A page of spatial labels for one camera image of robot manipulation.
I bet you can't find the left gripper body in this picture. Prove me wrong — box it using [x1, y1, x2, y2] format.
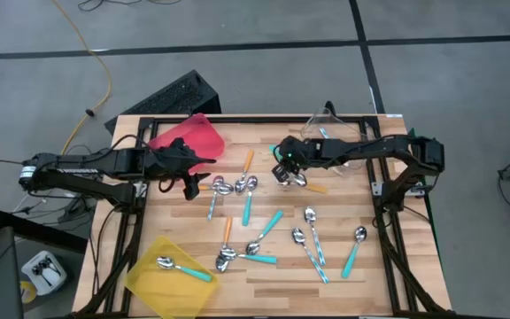
[142, 136, 194, 181]

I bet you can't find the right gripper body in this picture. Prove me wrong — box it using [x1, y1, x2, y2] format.
[276, 135, 314, 172]

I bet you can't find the orange handled spoon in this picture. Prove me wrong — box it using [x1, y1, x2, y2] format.
[214, 215, 234, 273]
[290, 172, 328, 195]
[197, 183, 236, 196]
[235, 148, 256, 195]

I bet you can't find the red translucent plastic bin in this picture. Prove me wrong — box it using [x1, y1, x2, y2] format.
[147, 113, 227, 176]

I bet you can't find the clear plastic bin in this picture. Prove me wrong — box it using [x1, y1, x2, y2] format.
[299, 107, 378, 178]

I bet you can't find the yellow translucent plastic bin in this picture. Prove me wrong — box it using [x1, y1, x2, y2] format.
[124, 234, 220, 319]

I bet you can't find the black floor beam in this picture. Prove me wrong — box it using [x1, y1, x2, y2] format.
[0, 207, 89, 254]

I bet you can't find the white tray with black parts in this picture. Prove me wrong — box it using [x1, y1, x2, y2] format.
[20, 250, 68, 297]

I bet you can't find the yellow tape roll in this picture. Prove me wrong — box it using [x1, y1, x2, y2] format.
[19, 280, 38, 306]

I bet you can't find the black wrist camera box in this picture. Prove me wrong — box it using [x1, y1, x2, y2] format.
[272, 163, 290, 183]

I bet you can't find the yellow floor cable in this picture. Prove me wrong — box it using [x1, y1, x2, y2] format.
[50, 0, 113, 156]

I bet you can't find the thin black floor cable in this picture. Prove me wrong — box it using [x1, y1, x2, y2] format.
[76, 0, 183, 12]

